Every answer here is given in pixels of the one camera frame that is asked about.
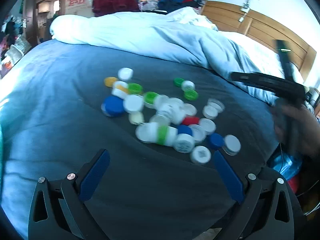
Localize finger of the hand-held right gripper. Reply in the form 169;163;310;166
229;71;278;93

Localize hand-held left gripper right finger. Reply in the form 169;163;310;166
213;149;295;240

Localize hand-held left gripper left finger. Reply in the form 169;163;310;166
28;149;111;240

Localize pile of bottle caps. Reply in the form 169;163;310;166
101;67;242;165

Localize yellow bottle cap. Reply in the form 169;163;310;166
104;77;119;88

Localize person's right hand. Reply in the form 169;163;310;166
282;103;320;159

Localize white pillow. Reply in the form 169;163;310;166
220;31;304;85

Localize wooden headboard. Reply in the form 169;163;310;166
201;0;317;80

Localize blue plastic bag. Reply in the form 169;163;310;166
269;152;304;180

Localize white patterned quilt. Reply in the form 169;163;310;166
167;6;219;32

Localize light blue duvet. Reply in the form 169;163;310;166
50;6;283;105

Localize white woven bag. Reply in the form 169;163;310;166
7;35;32;64

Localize white cable conduit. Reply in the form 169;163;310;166
239;0;255;22

